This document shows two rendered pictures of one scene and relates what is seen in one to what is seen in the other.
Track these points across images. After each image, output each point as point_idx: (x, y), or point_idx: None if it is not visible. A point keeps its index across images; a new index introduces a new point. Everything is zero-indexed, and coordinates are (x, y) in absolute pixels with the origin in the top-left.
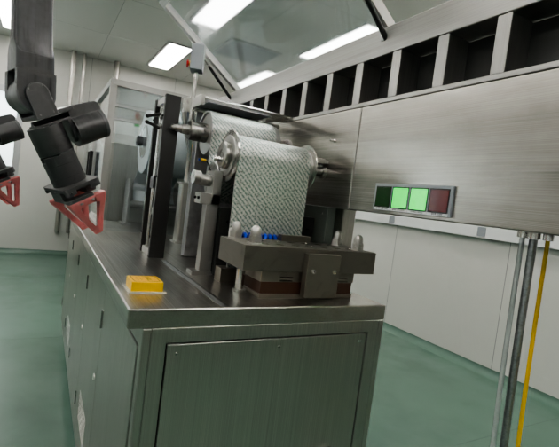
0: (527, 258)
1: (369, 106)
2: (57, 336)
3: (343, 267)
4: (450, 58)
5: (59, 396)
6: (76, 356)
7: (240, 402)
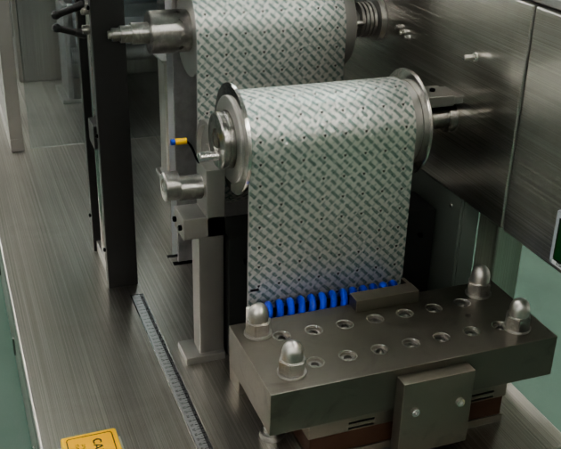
0: None
1: (551, 14)
2: None
3: (483, 379)
4: None
5: (14, 411)
6: (24, 380)
7: None
